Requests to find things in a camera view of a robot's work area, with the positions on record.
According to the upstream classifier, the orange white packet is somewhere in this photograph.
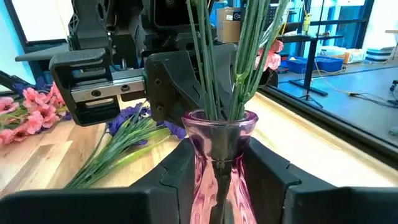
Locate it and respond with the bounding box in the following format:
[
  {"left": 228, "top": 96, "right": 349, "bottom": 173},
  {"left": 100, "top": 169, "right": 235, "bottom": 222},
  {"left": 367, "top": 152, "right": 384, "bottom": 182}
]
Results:
[{"left": 341, "top": 49, "right": 365, "bottom": 65}]

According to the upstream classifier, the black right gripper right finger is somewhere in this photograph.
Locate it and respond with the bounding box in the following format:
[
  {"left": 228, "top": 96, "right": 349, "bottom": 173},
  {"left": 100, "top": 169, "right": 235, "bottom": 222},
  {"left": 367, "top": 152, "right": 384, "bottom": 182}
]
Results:
[{"left": 247, "top": 138, "right": 398, "bottom": 224}]

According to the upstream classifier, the white plastic tub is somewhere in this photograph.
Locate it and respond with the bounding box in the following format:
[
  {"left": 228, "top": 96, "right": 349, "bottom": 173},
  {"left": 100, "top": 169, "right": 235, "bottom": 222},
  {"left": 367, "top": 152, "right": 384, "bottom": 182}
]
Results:
[{"left": 320, "top": 45, "right": 346, "bottom": 57}]

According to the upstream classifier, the black stand table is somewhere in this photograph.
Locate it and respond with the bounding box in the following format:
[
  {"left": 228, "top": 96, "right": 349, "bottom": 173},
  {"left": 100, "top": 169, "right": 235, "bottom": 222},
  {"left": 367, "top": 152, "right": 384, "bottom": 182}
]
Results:
[{"left": 276, "top": 33, "right": 345, "bottom": 98}]

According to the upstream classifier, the yellow bottle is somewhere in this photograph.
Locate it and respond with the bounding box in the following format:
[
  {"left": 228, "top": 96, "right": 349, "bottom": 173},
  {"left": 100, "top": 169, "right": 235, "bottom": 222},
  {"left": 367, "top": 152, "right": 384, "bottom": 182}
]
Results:
[{"left": 303, "top": 14, "right": 312, "bottom": 35}]

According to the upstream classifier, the stack of teal plates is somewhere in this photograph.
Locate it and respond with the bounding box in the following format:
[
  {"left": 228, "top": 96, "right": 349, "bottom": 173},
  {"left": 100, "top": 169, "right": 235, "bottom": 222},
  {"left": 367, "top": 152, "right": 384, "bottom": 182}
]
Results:
[{"left": 365, "top": 46, "right": 393, "bottom": 63}]

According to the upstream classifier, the pink artificial flower bunch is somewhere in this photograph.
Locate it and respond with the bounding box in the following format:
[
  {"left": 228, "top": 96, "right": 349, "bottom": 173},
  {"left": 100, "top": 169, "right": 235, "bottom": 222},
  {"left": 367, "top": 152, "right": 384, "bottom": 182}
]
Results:
[
  {"left": 228, "top": 0, "right": 290, "bottom": 122},
  {"left": 185, "top": 0, "right": 224, "bottom": 121},
  {"left": 0, "top": 82, "right": 68, "bottom": 146}
]

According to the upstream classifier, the pink glass vase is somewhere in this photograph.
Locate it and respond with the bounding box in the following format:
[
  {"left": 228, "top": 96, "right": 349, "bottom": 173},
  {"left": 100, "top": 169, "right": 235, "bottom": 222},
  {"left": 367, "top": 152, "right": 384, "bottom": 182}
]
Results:
[{"left": 181, "top": 108, "right": 259, "bottom": 224}]

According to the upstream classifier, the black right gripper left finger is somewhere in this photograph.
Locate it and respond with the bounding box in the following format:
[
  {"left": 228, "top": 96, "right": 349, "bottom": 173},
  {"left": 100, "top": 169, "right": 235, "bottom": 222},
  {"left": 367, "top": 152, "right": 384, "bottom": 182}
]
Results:
[{"left": 0, "top": 138, "right": 196, "bottom": 224}]

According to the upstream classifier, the blue plastic bin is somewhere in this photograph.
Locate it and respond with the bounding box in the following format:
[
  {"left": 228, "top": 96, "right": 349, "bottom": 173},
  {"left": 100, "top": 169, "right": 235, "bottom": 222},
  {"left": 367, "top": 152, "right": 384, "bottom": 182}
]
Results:
[
  {"left": 281, "top": 57, "right": 312, "bottom": 74},
  {"left": 315, "top": 55, "right": 345, "bottom": 73}
]

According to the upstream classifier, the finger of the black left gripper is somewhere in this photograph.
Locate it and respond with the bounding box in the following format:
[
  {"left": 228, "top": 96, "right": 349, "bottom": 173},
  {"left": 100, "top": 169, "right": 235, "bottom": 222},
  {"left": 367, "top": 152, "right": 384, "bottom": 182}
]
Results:
[
  {"left": 145, "top": 43, "right": 238, "bottom": 126},
  {"left": 260, "top": 68, "right": 279, "bottom": 88}
]

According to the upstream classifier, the white panel black frame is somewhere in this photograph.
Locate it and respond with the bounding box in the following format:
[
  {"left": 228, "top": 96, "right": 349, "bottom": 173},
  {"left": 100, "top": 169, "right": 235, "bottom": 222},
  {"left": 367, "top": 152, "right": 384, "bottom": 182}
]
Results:
[{"left": 6, "top": 0, "right": 74, "bottom": 47}]

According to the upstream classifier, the yellow cable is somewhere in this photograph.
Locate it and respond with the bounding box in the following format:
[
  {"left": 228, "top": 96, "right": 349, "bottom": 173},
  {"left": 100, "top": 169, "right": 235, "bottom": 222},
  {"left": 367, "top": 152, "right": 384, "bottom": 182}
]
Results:
[{"left": 312, "top": 57, "right": 398, "bottom": 108}]

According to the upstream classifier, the brown cardboard box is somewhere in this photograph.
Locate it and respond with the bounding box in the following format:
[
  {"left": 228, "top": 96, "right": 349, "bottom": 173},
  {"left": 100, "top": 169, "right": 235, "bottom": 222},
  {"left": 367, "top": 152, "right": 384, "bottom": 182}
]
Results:
[{"left": 216, "top": 6, "right": 242, "bottom": 44}]

